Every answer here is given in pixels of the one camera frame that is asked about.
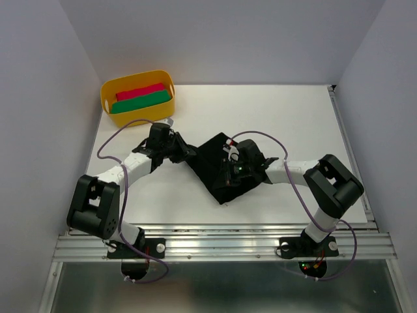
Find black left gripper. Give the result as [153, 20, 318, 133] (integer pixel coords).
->
[161, 132, 196, 164]

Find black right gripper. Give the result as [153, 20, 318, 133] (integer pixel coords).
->
[211, 157, 253, 190]

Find black t-shirt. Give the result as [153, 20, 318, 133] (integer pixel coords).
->
[187, 132, 260, 204]

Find yellow plastic basket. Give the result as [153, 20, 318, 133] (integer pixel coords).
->
[100, 70, 175, 128]

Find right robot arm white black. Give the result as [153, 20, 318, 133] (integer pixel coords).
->
[214, 153, 364, 259]

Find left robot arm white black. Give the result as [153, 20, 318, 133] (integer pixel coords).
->
[66, 130, 195, 257]

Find green rolled t-shirt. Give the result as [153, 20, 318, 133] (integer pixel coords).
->
[110, 90, 171, 114]

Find red rolled t-shirt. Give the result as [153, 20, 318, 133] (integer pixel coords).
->
[116, 83, 165, 101]

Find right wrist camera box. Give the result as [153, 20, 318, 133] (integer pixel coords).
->
[236, 139, 265, 166]

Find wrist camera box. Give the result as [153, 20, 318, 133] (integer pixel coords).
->
[236, 139, 265, 166]
[147, 123, 172, 149]

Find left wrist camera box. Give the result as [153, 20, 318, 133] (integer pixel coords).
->
[147, 123, 172, 149]

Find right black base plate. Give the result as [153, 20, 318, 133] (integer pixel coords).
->
[275, 236, 339, 260]

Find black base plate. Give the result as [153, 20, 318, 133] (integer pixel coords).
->
[106, 237, 166, 260]
[275, 236, 339, 260]

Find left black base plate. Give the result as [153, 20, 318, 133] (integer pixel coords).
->
[106, 237, 166, 260]

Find aluminium rail frame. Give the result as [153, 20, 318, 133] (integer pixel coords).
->
[36, 84, 407, 313]

